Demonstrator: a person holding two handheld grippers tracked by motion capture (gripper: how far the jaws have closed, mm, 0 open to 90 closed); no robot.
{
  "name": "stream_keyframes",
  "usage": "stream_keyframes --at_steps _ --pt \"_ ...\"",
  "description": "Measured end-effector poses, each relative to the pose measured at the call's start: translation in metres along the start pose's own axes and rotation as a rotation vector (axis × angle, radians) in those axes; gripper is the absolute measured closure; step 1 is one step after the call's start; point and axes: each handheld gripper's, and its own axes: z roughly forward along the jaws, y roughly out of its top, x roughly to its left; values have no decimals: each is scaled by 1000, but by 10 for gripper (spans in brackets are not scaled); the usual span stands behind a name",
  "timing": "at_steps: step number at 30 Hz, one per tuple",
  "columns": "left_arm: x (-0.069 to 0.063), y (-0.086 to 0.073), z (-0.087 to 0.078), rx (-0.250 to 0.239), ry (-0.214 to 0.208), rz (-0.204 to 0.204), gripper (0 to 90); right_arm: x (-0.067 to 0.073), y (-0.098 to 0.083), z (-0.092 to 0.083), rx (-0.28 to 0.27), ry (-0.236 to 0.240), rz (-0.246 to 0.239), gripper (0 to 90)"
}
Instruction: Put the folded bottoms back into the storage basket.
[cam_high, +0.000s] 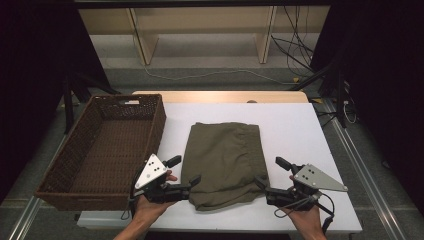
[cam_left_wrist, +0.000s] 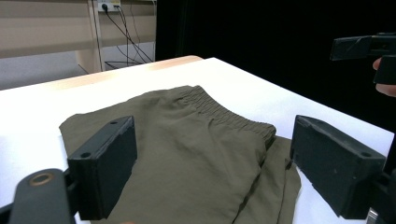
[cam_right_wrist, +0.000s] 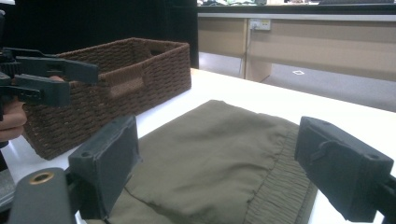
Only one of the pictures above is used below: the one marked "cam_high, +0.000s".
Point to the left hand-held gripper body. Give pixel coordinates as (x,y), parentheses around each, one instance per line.
(151,170)

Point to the dark curtain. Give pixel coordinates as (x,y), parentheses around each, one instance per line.
(383,83)
(33,83)

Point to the brown wicker basket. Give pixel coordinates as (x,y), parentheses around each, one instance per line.
(110,156)

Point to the person's left hand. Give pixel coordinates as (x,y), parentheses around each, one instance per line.
(150,208)

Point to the black tripod stand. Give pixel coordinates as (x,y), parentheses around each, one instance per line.
(340,100)
(68,103)

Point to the person's right hand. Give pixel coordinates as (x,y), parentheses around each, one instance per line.
(306,218)

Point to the metal floor rail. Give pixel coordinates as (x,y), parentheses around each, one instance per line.
(25,216)
(366,186)

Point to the beige wooden shelf unit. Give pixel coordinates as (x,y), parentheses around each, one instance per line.
(146,43)

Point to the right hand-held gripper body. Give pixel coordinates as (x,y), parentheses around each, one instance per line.
(315,178)

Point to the olive green pants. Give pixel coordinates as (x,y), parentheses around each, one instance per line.
(223,160)

